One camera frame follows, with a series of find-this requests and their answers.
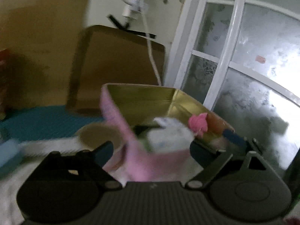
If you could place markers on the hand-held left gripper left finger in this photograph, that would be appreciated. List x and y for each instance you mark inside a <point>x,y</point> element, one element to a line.
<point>105,150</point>

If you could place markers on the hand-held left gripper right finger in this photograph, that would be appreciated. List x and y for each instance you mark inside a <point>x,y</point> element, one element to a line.
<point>199,153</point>

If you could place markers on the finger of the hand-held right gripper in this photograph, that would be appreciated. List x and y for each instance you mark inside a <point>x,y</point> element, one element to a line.
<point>234,137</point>

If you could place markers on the pink plush toy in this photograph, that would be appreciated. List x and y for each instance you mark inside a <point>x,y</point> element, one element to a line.
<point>198,124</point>

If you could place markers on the pink box with gold inside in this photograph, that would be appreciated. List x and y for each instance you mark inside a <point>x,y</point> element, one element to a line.
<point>140,166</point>

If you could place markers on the tin can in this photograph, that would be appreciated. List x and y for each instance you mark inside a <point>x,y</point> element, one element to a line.
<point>96,133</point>

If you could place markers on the teal mat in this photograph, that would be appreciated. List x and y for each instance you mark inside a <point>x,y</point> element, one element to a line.
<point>46,121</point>

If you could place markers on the pink window sticker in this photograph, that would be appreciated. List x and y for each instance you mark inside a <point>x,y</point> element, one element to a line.
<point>260,59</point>

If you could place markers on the brown chair back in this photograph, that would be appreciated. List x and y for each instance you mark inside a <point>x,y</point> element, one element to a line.
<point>112,63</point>

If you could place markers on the beige patterned tablecloth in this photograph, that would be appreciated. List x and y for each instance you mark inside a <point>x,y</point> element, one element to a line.
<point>14,182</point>

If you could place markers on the blue glasses case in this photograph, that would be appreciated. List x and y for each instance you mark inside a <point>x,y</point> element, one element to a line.
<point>8,151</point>

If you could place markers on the red snack box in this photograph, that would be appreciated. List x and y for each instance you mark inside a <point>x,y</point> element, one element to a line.
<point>3,75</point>

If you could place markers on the wooden panel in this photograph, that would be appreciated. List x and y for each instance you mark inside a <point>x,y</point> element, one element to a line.
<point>35,39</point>

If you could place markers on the white power adapter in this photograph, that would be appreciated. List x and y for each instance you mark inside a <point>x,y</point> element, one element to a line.
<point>131,4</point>

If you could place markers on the white window frame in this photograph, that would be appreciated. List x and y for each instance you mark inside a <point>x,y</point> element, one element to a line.
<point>225,51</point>

